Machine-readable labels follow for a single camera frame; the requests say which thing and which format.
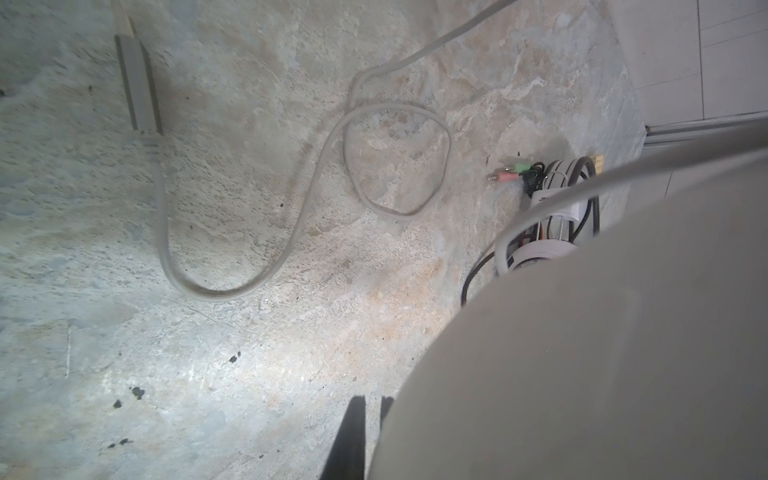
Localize black and white headphones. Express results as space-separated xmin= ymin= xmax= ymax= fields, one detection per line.
xmin=460 ymin=154 xmax=603 ymax=308

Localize wooden block back right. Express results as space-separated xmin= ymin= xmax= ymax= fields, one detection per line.
xmin=592 ymin=155 xmax=604 ymax=174

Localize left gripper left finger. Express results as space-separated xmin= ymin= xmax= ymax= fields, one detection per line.
xmin=319 ymin=396 xmax=366 ymax=480

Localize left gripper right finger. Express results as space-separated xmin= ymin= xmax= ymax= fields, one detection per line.
xmin=379 ymin=396 xmax=395 ymax=427

